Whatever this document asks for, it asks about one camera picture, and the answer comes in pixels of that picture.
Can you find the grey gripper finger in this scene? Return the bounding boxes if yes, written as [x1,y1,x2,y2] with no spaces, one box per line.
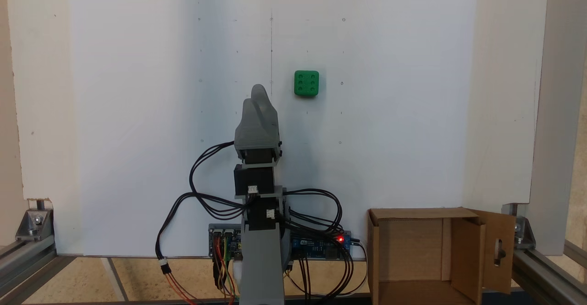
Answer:
[236,98,265,134]
[251,84,280,132]

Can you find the green die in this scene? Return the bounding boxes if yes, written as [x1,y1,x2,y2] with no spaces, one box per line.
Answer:
[294,70,320,97]

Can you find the white paper sheet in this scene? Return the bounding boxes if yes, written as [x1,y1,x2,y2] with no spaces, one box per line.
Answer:
[69,0,476,257]

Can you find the blue circuit board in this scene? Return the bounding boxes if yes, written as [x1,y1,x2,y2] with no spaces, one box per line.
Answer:
[209,224,353,261]

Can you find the brown cardboard box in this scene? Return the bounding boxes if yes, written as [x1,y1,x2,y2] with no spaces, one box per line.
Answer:
[367,207,516,305]

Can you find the black gripper motor cable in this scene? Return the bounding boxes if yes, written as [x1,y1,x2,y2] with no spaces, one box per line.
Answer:
[189,141,250,218]

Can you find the black arm motor cable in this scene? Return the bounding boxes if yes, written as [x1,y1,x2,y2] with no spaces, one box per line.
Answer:
[280,188,354,296]

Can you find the coloured jumper wires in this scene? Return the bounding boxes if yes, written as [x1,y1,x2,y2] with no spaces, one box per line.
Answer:
[212,235,240,305]

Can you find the white USB cable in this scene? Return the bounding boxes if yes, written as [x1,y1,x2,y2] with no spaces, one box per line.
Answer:
[233,259,243,296]

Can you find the long black cable white connector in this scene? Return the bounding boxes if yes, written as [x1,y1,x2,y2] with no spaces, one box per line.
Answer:
[155,193,246,305]

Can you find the thin power cable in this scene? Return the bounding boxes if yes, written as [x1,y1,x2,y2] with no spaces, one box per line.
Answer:
[337,238,369,297]

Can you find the metal corner bracket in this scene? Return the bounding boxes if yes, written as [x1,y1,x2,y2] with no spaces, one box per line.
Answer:
[502,203,536,250]
[16,199,53,242]

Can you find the aluminium frame profile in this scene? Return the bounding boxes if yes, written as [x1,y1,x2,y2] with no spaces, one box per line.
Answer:
[0,236,76,305]
[511,240,587,305]

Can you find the grey upright frame beam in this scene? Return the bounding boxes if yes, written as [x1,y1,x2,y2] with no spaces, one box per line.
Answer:
[527,0,587,256]

